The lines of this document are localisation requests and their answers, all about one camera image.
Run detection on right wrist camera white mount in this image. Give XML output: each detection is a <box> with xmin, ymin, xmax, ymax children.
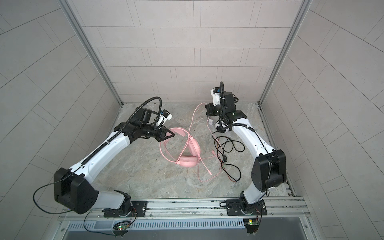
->
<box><xmin>211</xmin><ymin>87</ymin><xmax>224</xmax><ymax>106</ymax></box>

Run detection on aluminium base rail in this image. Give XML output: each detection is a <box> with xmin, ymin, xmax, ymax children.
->
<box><xmin>55</xmin><ymin>197</ymin><xmax>311</xmax><ymax>223</ymax></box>

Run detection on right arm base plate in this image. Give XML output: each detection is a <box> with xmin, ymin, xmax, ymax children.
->
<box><xmin>220</xmin><ymin>198</ymin><xmax>268</xmax><ymax>216</ymax></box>

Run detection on left circuit board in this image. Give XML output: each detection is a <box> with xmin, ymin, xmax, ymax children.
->
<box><xmin>113</xmin><ymin>221</ymin><xmax>131</xmax><ymax>231</ymax></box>

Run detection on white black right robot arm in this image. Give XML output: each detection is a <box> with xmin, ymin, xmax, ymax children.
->
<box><xmin>206</xmin><ymin>87</ymin><xmax>287</xmax><ymax>214</ymax></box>

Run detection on pink headphones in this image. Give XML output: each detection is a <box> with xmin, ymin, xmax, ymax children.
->
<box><xmin>160</xmin><ymin>128</ymin><xmax>212</xmax><ymax>175</ymax></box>

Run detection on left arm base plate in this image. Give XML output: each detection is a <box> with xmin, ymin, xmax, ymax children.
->
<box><xmin>102</xmin><ymin>201</ymin><xmax>148</xmax><ymax>218</ymax></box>

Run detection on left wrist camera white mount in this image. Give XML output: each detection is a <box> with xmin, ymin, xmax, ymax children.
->
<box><xmin>159</xmin><ymin>110</ymin><xmax>173</xmax><ymax>122</ymax></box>

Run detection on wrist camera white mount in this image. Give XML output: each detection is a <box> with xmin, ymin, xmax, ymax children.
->
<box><xmin>211</xmin><ymin>87</ymin><xmax>224</xmax><ymax>106</ymax></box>
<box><xmin>159</xmin><ymin>110</ymin><xmax>173</xmax><ymax>122</ymax></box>

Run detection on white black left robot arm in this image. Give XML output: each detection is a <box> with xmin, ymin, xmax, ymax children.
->
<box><xmin>54</xmin><ymin>108</ymin><xmax>174</xmax><ymax>217</ymax></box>

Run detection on circuit board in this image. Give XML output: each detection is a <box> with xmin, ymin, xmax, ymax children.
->
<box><xmin>243</xmin><ymin>218</ymin><xmax>261</xmax><ymax>234</ymax></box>
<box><xmin>113</xmin><ymin>221</ymin><xmax>131</xmax><ymax>231</ymax></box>

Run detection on aluminium corner post left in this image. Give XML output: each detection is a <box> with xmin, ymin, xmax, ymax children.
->
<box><xmin>58</xmin><ymin>0</ymin><xmax>124</xmax><ymax>107</ymax></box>

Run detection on aluminium corner post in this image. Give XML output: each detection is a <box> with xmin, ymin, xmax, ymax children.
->
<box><xmin>259</xmin><ymin>0</ymin><xmax>312</xmax><ymax>106</ymax></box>
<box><xmin>58</xmin><ymin>0</ymin><xmax>124</xmax><ymax>107</ymax></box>

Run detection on right circuit board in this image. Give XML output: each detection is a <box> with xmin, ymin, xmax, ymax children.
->
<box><xmin>243</xmin><ymin>218</ymin><xmax>261</xmax><ymax>234</ymax></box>

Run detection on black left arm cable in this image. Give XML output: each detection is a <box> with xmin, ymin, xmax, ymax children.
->
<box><xmin>32</xmin><ymin>96</ymin><xmax>163</xmax><ymax>215</ymax></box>

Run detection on black red braided cable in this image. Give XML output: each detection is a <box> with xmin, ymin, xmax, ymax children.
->
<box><xmin>211</xmin><ymin>135</ymin><xmax>246</xmax><ymax>183</ymax></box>

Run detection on aluminium corner post right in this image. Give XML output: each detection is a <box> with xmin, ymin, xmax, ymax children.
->
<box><xmin>259</xmin><ymin>0</ymin><xmax>312</xmax><ymax>106</ymax></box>

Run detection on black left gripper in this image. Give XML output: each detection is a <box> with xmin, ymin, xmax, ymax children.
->
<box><xmin>140</xmin><ymin>124</ymin><xmax>176</xmax><ymax>143</ymax></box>

